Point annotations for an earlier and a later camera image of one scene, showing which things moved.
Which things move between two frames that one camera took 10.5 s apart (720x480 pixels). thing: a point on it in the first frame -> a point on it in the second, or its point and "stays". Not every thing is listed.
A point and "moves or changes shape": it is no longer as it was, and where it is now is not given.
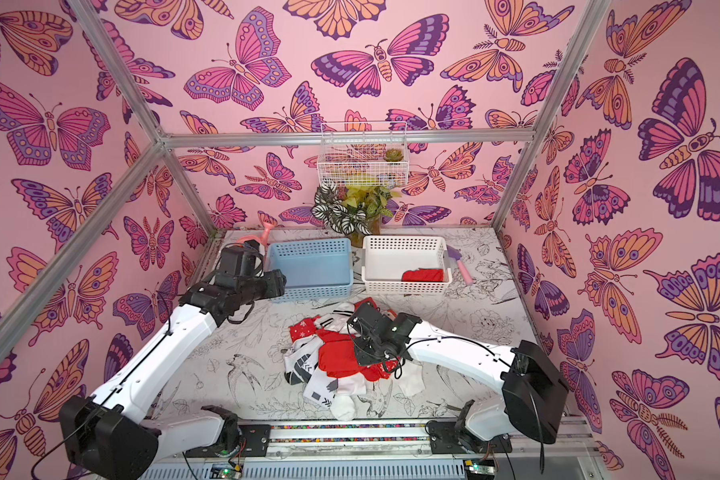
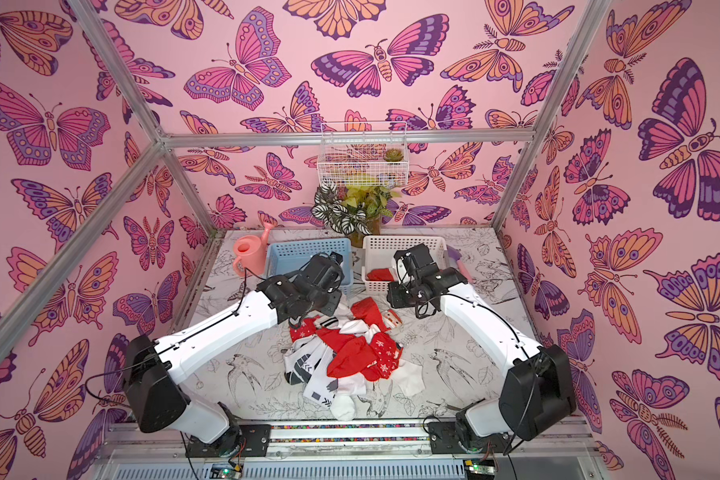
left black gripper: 275,282 -> 336,299
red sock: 423,275 moves or changes shape
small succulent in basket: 394,155 stays
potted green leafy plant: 354,210 stays
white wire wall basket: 352,154 stays
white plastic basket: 385,258 stays
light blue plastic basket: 314,269 stays
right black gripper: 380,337 -> 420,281
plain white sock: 409,381 stays
